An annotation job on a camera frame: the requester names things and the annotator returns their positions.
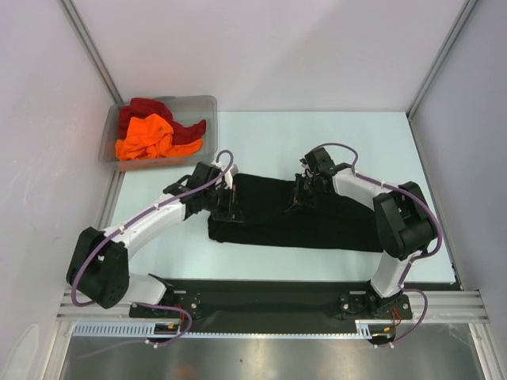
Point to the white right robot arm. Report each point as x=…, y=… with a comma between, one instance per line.
x=404, y=223

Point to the white slotted cable duct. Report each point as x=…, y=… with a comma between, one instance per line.
x=152, y=330

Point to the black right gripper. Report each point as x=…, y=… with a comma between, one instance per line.
x=299, y=194

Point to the clear plastic bin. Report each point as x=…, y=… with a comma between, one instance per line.
x=186, y=110

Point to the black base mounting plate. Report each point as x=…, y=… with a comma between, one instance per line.
x=276, y=307

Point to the black t-shirt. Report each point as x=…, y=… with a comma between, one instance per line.
x=272, y=218

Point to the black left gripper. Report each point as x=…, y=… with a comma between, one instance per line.
x=225, y=215

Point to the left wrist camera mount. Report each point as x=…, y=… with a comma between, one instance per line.
x=208, y=176

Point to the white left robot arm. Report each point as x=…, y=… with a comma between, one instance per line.
x=100, y=272

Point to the orange t-shirt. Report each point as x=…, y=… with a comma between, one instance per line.
x=152, y=138

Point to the dark red t-shirt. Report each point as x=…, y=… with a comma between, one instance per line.
x=143, y=107

